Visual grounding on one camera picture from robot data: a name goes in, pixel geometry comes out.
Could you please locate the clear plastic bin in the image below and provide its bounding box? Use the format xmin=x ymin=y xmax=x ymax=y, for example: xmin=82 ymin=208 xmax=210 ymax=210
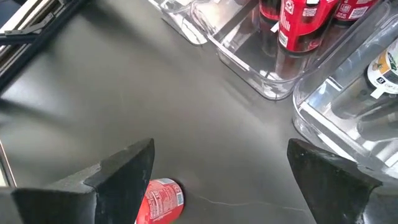
xmin=191 ymin=0 xmax=392 ymax=101
xmin=292 ymin=14 xmax=398 ymax=187
xmin=148 ymin=0 xmax=218 ymax=46

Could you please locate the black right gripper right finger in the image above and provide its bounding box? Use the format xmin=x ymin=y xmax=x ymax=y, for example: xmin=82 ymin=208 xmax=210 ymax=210
xmin=286 ymin=138 xmax=383 ymax=224

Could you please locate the table edge frame rail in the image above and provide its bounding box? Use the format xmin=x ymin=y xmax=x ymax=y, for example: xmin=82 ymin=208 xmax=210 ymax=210
xmin=0 ymin=0 xmax=90 ymax=91

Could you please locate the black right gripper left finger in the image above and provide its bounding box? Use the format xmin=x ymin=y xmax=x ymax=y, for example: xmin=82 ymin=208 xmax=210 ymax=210
xmin=11 ymin=138 xmax=155 ymax=224

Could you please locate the red Coca-Cola can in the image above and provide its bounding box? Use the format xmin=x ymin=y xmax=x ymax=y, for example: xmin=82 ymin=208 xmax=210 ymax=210
xmin=277 ymin=0 xmax=339 ymax=53
xmin=333 ymin=0 xmax=381 ymax=22

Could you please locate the red Fanta strawberry can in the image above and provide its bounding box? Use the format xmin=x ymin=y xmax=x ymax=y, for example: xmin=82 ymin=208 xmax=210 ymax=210
xmin=135 ymin=177 xmax=185 ymax=224

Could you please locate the white slim drink can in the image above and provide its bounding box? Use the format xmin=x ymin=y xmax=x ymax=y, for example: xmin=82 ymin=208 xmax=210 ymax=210
xmin=366 ymin=39 xmax=398 ymax=96

